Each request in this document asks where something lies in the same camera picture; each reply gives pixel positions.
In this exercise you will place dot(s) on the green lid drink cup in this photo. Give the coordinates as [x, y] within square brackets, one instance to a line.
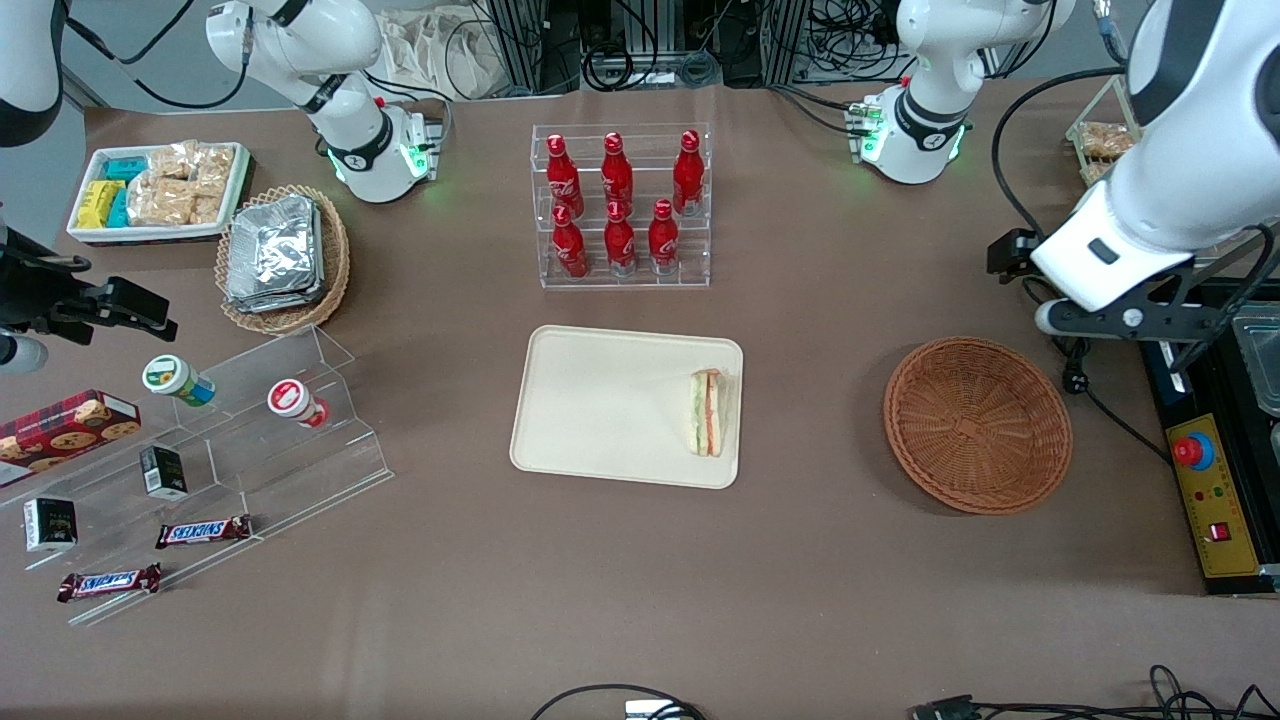
[165, 375]

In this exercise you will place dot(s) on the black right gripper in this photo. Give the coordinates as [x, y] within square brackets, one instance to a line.
[28, 290]

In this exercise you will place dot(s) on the brown snickers bar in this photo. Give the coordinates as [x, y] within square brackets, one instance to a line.
[203, 532]
[108, 582]

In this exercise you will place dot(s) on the clear acrylic stepped shelf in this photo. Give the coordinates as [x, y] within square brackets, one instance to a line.
[300, 470]

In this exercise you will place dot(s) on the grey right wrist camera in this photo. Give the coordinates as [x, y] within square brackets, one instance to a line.
[22, 353]

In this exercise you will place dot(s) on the light oval wicker basket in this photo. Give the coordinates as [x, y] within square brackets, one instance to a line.
[338, 265]

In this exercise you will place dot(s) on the clear acrylic bottle rack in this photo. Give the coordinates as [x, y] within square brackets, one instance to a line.
[640, 282]

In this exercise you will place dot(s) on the brown round wicker basket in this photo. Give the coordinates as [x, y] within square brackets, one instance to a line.
[975, 425]

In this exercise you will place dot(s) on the red cola bottle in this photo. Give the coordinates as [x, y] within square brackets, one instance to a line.
[663, 242]
[563, 180]
[688, 178]
[617, 178]
[570, 250]
[620, 245]

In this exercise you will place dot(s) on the white cloth bag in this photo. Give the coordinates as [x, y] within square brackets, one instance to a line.
[440, 55]

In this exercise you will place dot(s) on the clear plastic container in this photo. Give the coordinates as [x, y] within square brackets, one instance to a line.
[1262, 370]

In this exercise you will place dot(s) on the yellow snack packet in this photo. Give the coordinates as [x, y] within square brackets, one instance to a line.
[98, 203]

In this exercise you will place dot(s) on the red cookie box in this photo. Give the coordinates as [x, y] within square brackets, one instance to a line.
[70, 430]

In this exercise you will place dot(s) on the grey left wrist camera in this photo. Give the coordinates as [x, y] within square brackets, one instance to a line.
[1100, 320]

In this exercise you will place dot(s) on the clear bagged rice cracker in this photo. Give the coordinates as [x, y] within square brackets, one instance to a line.
[172, 160]
[1097, 172]
[160, 200]
[1100, 140]
[215, 168]
[207, 210]

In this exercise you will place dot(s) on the triangular sandwich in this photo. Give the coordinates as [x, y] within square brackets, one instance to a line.
[706, 415]

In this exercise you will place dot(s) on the beige plastic serving tray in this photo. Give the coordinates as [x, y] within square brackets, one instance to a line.
[600, 405]

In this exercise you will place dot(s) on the teal snack packet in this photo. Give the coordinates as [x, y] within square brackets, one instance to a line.
[118, 210]
[125, 168]

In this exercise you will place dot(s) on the white rectangular snack tray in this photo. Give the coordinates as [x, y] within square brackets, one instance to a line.
[150, 235]

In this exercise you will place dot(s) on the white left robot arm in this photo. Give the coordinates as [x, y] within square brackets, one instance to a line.
[1200, 120]

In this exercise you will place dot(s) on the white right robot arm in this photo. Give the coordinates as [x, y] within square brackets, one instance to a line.
[340, 40]

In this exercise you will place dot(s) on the small black carton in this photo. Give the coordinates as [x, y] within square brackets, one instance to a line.
[163, 472]
[50, 525]

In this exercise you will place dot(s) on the silver foil packet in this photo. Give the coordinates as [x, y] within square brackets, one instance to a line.
[272, 245]
[270, 303]

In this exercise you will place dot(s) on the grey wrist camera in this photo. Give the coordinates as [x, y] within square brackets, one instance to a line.
[1100, 320]
[22, 353]

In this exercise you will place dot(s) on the black yellow control box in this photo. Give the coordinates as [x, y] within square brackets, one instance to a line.
[1215, 500]

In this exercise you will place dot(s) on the small white device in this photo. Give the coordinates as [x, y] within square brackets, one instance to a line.
[650, 710]

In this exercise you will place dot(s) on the red emergency stop button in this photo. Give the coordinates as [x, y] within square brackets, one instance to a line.
[1190, 450]

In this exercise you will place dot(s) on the red lid drink cup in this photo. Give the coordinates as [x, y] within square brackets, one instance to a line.
[287, 397]

